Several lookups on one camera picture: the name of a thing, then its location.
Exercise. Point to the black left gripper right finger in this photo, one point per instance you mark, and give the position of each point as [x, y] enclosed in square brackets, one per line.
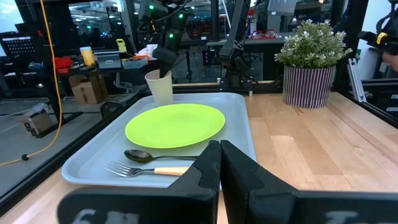
[280, 208]

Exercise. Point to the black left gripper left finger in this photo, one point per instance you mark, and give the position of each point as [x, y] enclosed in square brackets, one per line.
[186, 205]

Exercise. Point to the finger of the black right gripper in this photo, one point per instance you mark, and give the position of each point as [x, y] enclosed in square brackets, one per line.
[162, 71]
[168, 69]

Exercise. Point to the cream ribbed cup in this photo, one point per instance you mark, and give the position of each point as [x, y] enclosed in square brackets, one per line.
[161, 90]

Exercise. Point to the lime green plate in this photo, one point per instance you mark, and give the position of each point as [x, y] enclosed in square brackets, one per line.
[174, 126]

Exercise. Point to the dark metal spoon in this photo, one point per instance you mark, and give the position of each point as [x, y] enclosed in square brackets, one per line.
[138, 156]

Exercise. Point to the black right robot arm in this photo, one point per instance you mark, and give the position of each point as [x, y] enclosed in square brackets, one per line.
[174, 21]

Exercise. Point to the grey plastic tray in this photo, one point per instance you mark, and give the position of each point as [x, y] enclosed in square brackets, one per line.
[102, 149]

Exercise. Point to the grey storage bin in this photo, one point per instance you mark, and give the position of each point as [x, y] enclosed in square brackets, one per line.
[109, 61]

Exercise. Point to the black curved table clamp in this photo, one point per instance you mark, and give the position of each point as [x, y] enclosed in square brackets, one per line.
[110, 107]

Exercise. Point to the large cardboard box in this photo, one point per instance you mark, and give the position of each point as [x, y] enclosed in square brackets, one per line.
[88, 88]

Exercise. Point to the yellow bottle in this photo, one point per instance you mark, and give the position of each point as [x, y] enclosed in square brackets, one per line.
[87, 56]

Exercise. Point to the red toolbox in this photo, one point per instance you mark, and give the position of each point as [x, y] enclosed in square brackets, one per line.
[63, 64]

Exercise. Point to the red safety glasses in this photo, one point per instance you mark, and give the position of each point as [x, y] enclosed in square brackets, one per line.
[263, 34]

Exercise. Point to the white-flowered plant in striped pot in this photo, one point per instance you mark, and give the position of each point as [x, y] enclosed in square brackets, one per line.
[309, 84]

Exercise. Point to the small cardboard box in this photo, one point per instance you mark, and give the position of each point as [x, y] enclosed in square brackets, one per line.
[37, 121]

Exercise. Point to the aluminium profile bar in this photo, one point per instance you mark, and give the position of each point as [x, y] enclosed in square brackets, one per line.
[356, 81]

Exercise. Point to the person's hand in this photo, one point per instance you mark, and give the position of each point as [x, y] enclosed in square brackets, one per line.
[391, 60]

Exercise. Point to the black handheld device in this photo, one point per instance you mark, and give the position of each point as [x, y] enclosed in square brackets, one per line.
[377, 40]

